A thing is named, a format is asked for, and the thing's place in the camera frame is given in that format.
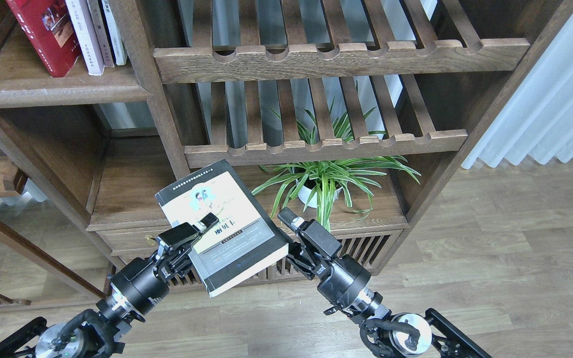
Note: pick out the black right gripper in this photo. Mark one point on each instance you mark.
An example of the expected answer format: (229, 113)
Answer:
(343, 281)

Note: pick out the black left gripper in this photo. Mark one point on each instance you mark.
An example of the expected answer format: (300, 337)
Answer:
(142, 284)

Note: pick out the yellow green black book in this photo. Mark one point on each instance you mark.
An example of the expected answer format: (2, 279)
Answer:
(242, 243)

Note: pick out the pale lavender white book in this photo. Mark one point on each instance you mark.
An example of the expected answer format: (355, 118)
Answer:
(86, 35)

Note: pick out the red paperback book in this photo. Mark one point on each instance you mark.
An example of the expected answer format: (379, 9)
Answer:
(45, 35)

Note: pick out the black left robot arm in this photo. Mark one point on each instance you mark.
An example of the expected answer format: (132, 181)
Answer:
(90, 334)

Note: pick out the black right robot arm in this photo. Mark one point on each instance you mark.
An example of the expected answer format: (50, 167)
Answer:
(407, 335)

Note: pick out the white plant pot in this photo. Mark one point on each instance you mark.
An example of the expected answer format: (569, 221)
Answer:
(311, 194)

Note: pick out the green spider plant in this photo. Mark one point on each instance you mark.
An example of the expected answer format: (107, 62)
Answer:
(358, 172)

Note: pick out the dark wooden bookshelf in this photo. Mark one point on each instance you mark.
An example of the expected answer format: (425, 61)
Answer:
(310, 80)

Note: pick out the wooden furniture at left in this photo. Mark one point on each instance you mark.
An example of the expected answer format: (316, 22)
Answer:
(45, 260)

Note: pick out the white green upright book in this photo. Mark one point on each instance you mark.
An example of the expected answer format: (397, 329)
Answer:
(120, 55)

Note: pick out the white sheer curtain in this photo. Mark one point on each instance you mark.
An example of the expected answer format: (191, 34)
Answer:
(537, 122)

